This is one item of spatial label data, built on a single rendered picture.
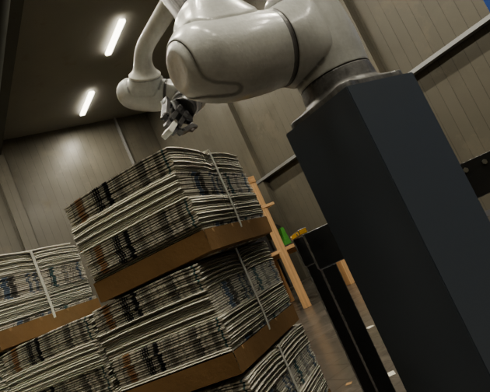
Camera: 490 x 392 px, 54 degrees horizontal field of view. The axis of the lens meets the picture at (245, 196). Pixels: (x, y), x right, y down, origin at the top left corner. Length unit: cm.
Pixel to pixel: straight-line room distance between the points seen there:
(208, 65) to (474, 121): 694
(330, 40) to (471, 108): 674
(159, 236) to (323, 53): 47
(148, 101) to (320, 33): 76
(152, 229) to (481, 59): 682
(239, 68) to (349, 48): 23
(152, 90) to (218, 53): 73
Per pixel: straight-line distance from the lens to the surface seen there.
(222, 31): 89
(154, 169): 98
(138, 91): 159
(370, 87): 94
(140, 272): 101
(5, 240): 1324
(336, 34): 100
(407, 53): 811
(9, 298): 138
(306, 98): 100
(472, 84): 762
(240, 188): 120
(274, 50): 92
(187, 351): 99
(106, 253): 105
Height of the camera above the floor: 78
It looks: 7 degrees up
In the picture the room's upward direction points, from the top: 24 degrees counter-clockwise
